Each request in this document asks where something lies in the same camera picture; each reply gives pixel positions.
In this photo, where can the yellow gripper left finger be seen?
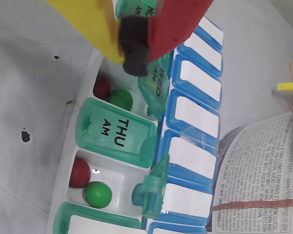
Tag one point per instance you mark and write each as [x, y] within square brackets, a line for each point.
[92, 26]

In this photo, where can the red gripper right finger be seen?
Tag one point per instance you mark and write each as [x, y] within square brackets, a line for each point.
[178, 24]

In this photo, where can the red candy ball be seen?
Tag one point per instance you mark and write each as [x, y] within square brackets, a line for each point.
[80, 172]
[101, 85]

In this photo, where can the green candy ball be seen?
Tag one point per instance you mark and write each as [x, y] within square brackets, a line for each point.
[98, 194]
[119, 98]

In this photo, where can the weekly pill organizer box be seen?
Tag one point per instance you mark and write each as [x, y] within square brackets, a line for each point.
[193, 117]

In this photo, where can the yellow plastic clip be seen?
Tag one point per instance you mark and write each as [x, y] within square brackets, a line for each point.
[290, 86]

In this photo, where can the container with printed label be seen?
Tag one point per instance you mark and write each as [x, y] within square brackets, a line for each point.
[258, 158]

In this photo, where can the white tablecloth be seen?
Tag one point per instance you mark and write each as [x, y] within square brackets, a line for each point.
[27, 182]

